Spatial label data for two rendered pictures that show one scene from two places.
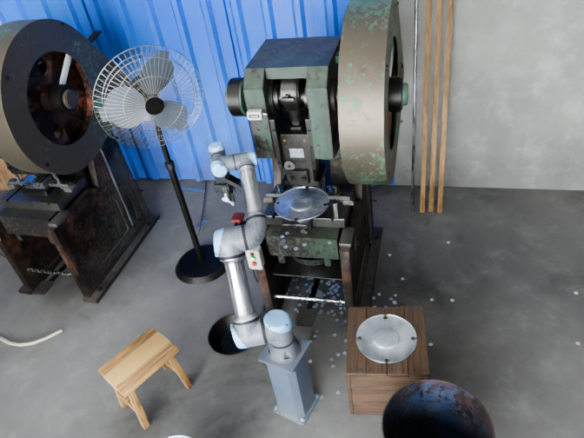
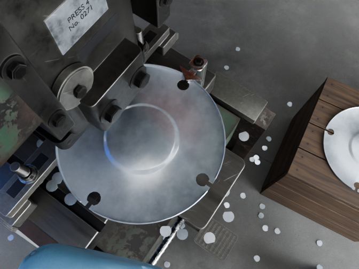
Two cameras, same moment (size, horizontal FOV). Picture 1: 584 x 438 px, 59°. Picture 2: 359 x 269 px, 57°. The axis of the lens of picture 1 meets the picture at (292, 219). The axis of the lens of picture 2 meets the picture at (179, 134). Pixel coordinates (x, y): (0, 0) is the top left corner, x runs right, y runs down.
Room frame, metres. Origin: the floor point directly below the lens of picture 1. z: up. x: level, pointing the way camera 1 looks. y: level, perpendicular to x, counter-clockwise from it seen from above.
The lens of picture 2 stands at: (2.08, 0.10, 1.32)
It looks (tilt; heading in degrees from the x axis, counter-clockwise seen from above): 70 degrees down; 282
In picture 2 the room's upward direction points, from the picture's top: 3 degrees clockwise
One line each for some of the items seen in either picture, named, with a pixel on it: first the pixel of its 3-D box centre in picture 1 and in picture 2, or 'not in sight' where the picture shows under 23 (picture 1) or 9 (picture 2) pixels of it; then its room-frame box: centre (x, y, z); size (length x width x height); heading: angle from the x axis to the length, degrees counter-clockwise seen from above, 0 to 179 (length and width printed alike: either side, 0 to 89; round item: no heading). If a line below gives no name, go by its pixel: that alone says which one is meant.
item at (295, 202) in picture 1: (301, 202); (141, 137); (2.18, -0.06, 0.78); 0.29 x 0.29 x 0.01
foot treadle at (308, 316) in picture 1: (315, 289); (160, 199); (2.17, -0.06, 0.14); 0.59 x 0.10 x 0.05; 160
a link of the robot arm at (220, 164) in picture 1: (222, 164); not in sight; (2.10, 0.28, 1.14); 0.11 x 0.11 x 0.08; 2
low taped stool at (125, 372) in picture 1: (148, 377); not in sight; (1.72, 0.89, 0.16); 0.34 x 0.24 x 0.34; 132
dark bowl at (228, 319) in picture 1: (234, 336); not in sight; (2.00, 0.45, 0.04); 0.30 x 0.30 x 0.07
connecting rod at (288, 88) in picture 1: (295, 107); not in sight; (2.30, -0.11, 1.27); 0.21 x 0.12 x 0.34; 160
